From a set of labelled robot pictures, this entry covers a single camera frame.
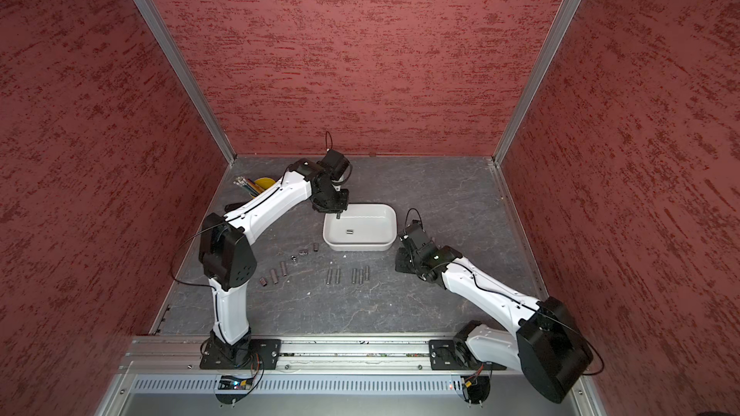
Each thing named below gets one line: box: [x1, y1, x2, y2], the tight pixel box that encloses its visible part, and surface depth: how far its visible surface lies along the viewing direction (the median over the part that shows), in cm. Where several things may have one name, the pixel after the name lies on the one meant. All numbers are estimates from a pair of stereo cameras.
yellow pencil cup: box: [254, 177, 276, 190], surface depth 100 cm
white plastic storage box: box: [321, 202, 398, 252], surface depth 99 cm
